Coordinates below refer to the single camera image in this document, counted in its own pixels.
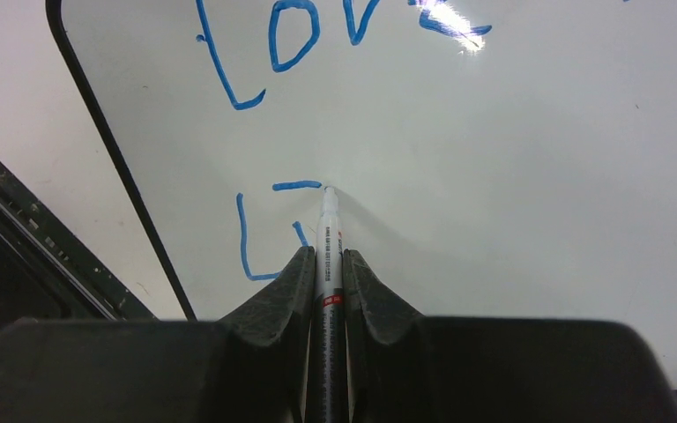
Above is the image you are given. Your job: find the white marker pen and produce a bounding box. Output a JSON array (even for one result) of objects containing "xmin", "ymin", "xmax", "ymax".
[{"xmin": 305, "ymin": 186, "xmax": 349, "ymax": 422}]

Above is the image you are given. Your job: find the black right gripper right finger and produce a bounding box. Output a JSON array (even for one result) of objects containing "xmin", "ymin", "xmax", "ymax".
[{"xmin": 343, "ymin": 249, "xmax": 677, "ymax": 422}]

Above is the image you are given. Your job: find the black framed whiteboard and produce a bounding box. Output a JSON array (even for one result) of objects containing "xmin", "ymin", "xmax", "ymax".
[{"xmin": 46, "ymin": 1, "xmax": 677, "ymax": 388}]

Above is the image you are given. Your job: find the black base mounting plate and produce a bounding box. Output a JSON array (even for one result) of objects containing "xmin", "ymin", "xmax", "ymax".
[{"xmin": 0, "ymin": 161, "xmax": 154, "ymax": 330}]

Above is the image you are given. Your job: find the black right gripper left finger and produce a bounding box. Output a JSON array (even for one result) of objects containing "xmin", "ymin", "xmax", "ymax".
[{"xmin": 0, "ymin": 247, "xmax": 316, "ymax": 422}]

